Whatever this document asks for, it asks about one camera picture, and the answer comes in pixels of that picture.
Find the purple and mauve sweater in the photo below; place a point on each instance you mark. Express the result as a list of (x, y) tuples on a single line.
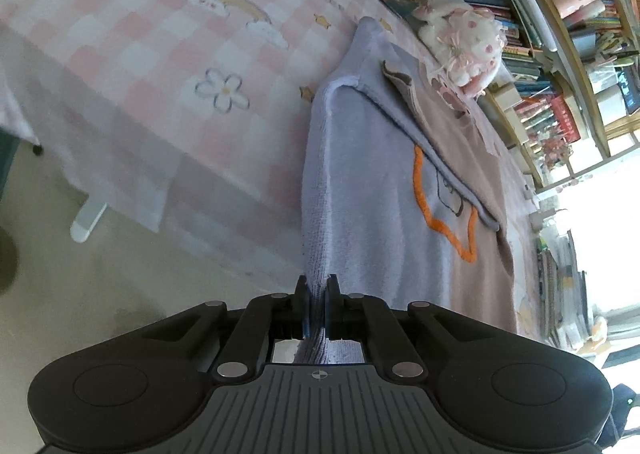
[(402, 197)]

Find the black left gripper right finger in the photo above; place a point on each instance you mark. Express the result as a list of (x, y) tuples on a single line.
[(356, 316)]

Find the pink checked cartoon tablecloth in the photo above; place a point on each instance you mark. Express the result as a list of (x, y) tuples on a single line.
[(189, 117)]

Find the wooden bookshelf with books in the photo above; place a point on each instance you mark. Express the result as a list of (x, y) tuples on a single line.
[(569, 97)]

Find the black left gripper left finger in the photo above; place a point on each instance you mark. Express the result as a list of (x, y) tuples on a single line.
[(278, 316)]

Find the white pink plush bunny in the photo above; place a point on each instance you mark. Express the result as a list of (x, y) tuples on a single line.
[(467, 42)]

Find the stack of books and magazines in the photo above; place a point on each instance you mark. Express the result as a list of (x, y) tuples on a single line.
[(568, 321)]

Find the white table leg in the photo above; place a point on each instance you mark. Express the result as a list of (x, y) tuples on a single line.
[(87, 218)]

